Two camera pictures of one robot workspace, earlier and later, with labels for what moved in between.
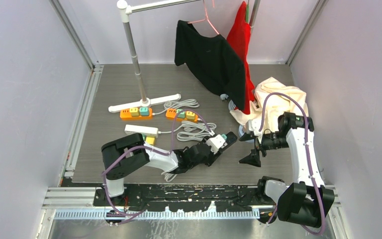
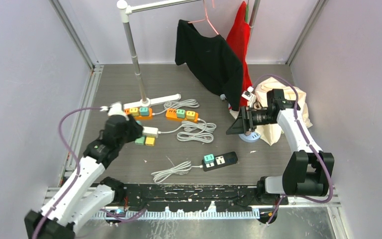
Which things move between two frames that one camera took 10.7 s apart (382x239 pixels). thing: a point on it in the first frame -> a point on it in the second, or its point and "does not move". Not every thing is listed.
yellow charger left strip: [134, 111] does not move
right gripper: [253, 158] -> [243, 123]
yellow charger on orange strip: [190, 115] does not move
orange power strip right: [170, 114] does not move
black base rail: [186, 197] does not move
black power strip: [231, 139] -> [221, 160]
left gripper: [208, 161] -> [135, 129]
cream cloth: [277, 106] does not move
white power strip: [131, 129] does not move
